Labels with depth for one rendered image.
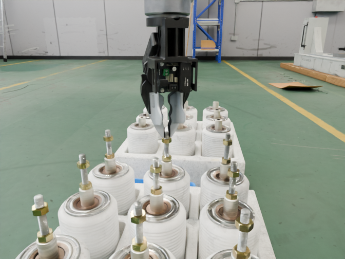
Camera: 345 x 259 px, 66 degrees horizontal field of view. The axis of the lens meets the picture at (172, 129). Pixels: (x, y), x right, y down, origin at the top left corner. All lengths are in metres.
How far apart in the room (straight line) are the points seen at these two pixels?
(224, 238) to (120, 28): 6.59
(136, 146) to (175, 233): 0.43
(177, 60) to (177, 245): 0.29
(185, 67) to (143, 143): 0.42
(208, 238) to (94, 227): 0.18
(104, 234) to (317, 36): 4.61
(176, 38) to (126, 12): 6.44
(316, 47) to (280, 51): 2.35
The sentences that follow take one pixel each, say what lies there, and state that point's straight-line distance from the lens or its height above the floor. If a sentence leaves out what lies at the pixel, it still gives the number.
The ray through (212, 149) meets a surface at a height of 0.20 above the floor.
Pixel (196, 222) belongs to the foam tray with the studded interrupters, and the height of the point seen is 0.18.
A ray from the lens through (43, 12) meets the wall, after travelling 7.52.
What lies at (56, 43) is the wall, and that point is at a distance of 7.41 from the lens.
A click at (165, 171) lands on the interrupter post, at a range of 0.54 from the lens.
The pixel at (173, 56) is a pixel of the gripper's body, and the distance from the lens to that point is 0.43.
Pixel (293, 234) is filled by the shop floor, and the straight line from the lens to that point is 0.86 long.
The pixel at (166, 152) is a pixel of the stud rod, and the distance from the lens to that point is 0.53.
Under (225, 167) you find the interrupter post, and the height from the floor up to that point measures 0.28.
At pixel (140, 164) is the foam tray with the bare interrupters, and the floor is 0.16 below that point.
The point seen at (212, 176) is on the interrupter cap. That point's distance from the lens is 0.55.
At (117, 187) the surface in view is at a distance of 0.55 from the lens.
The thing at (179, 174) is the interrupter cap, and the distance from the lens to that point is 0.54.
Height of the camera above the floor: 0.51
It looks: 19 degrees down
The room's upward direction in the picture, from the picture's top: straight up
